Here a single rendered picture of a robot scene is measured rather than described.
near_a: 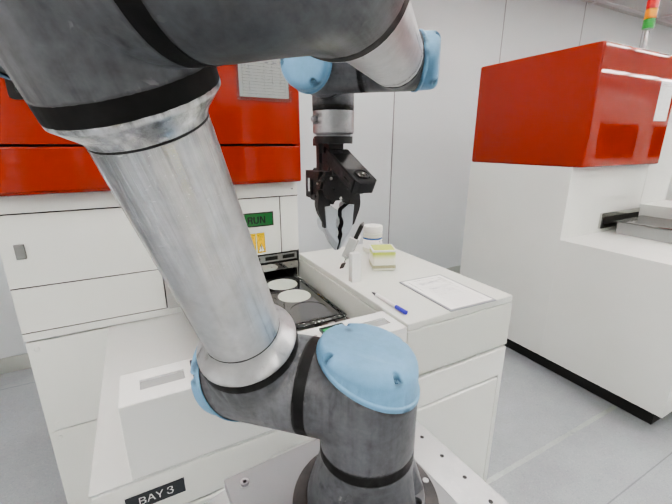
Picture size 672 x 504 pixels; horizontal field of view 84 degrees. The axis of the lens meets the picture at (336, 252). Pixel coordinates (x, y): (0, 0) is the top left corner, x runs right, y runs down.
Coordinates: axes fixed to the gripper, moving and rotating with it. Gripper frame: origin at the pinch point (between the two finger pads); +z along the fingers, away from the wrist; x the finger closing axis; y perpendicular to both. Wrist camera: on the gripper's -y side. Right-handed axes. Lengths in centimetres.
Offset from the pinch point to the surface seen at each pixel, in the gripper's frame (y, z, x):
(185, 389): -3.9, 19.7, 30.4
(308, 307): 27.5, 25.7, -5.2
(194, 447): -3.9, 31.4, 30.2
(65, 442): 59, 68, 63
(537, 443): 19, 116, -116
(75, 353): 59, 40, 55
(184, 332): 44, 34, 27
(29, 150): 54, -17, 54
